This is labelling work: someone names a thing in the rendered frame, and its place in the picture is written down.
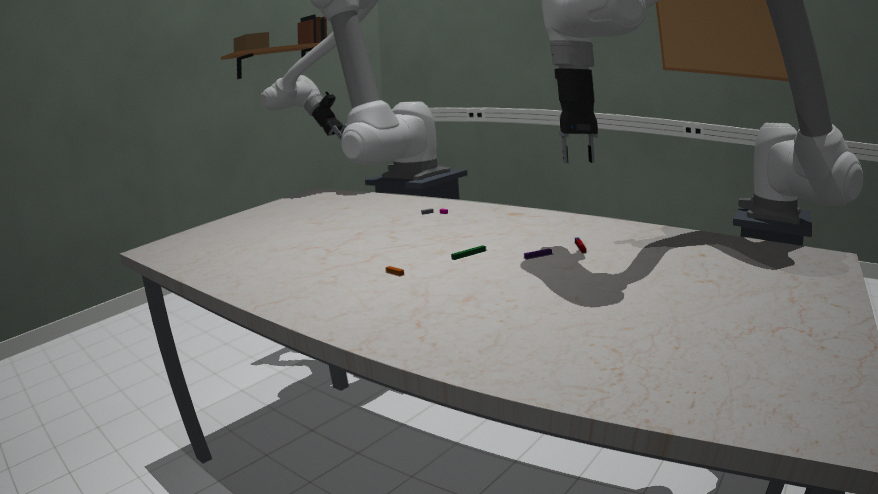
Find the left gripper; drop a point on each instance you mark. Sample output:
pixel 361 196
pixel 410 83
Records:
pixel 575 86

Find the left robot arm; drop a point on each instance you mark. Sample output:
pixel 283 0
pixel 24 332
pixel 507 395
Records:
pixel 814 163

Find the purple rod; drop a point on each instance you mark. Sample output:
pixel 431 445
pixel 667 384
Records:
pixel 538 253

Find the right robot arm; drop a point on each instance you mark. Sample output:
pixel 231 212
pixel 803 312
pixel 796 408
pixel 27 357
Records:
pixel 373 133

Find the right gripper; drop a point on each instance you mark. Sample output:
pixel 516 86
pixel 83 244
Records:
pixel 319 108

